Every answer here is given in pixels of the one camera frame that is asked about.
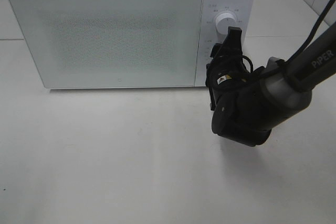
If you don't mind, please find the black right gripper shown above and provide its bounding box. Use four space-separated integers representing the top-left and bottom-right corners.
205 26 254 111

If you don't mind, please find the upper white power knob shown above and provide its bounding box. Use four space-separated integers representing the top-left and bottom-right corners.
214 11 237 35

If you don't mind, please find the white microwave door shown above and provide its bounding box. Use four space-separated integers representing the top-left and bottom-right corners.
9 0 202 89

